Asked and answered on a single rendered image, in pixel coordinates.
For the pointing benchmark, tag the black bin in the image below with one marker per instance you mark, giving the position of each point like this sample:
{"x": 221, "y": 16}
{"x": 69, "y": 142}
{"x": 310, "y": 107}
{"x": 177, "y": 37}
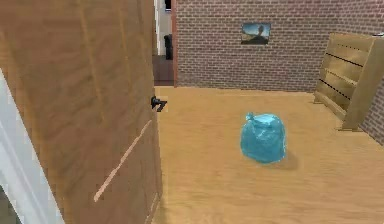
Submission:
{"x": 168, "y": 46}

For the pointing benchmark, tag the blue plastic garbage bag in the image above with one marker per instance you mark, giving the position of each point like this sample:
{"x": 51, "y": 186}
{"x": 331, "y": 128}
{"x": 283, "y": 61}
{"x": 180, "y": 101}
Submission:
{"x": 264, "y": 138}

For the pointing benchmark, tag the brown wooden room door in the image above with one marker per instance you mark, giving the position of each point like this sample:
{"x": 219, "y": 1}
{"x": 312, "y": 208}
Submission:
{"x": 83, "y": 100}

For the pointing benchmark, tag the light wooden shelf unit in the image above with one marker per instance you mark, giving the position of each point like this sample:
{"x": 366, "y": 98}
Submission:
{"x": 350, "y": 76}

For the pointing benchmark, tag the framed landscape wall picture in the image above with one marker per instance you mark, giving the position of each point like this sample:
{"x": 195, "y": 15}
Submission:
{"x": 255, "y": 33}

